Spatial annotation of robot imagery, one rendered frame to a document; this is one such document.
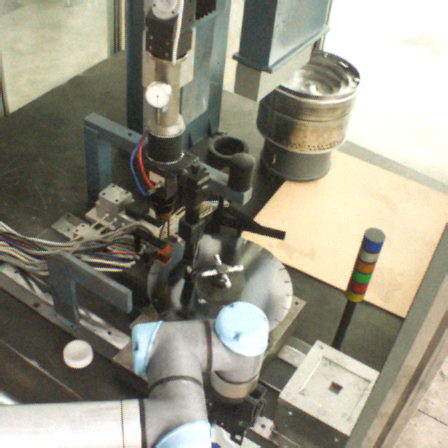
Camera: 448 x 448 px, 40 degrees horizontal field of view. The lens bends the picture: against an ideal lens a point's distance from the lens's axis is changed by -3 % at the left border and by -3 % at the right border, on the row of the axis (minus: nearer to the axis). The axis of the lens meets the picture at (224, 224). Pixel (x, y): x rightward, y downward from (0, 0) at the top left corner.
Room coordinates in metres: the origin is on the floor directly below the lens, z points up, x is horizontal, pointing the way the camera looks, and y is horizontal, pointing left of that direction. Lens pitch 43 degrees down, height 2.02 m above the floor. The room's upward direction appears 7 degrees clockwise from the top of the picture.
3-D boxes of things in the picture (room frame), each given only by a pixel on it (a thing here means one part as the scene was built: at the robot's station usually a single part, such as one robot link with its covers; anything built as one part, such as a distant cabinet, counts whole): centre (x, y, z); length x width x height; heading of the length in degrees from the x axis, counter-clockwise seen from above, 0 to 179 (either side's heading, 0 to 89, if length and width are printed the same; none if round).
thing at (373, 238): (0.96, -0.31, 1.14); 0.05 x 0.04 x 0.03; 152
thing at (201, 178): (0.98, 0.07, 1.17); 0.06 x 0.05 x 0.20; 53
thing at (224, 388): (0.56, -0.04, 1.20); 0.08 x 0.08 x 0.05
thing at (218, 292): (0.97, -0.01, 0.96); 0.11 x 0.11 x 0.03
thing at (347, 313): (0.96, -0.31, 0.86); 0.02 x 0.02 x 0.22
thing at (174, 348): (0.52, 0.05, 1.28); 0.11 x 0.11 x 0.08; 12
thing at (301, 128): (1.73, -0.21, 0.93); 0.31 x 0.31 x 0.36
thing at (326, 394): (0.75, -0.27, 0.82); 0.18 x 0.18 x 0.15; 62
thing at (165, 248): (1.06, 0.16, 0.95); 0.10 x 0.03 x 0.07; 62
